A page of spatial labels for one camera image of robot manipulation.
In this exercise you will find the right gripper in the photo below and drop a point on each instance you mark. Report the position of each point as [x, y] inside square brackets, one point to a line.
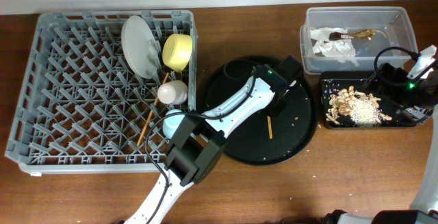
[395, 77]

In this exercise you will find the grey round plate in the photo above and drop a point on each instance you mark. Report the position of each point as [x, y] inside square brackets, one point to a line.
[139, 47]

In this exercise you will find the grey dishwasher rack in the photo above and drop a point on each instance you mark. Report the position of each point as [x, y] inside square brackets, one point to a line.
[81, 108]

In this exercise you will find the white rice pile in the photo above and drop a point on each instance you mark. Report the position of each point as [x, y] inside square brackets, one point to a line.
[364, 112]

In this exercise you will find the wooden chopstick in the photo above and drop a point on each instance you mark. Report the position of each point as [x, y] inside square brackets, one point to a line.
[270, 133]
[139, 142]

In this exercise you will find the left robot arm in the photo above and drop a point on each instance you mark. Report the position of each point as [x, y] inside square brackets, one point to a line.
[200, 139]

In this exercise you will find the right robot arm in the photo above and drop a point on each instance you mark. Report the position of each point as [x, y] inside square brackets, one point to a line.
[423, 208]

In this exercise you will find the white tissue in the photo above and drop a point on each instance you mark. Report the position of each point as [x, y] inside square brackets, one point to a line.
[333, 48]

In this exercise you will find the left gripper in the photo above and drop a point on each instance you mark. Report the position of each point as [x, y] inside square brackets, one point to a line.
[278, 109]

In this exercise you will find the yellow bowl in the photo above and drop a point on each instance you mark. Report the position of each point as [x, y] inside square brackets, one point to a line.
[177, 51]

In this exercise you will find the round black tray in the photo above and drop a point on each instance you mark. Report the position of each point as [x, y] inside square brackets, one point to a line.
[249, 143]

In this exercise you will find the brown food scraps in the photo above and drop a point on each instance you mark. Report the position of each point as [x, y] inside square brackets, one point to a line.
[339, 108]

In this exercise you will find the gold snack wrapper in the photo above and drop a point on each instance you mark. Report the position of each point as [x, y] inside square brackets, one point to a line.
[367, 33]

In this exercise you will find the blue plastic cup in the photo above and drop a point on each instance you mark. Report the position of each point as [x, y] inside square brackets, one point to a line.
[171, 124]

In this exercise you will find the clear plastic bin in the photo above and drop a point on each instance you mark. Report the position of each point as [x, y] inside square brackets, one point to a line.
[393, 26]

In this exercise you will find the black rectangular tray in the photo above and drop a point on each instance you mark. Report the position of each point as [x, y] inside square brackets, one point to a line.
[332, 82]

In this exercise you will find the pink plastic cup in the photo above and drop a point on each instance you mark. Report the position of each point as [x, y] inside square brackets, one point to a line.
[174, 92]

